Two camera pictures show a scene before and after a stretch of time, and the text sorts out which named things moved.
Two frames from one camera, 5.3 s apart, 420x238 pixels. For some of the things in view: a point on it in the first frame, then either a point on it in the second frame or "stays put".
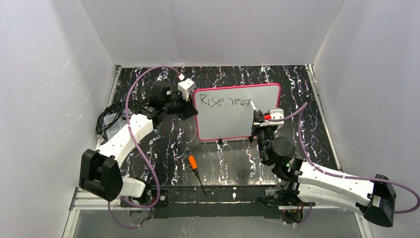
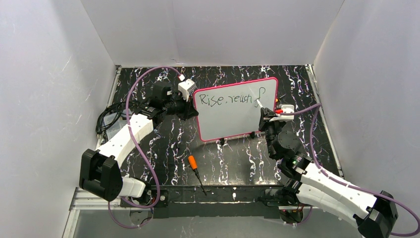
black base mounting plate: (216, 202) stays put
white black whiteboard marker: (253, 105) -> (259, 103)
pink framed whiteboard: (227, 112) stays put
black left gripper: (189, 107) stays put
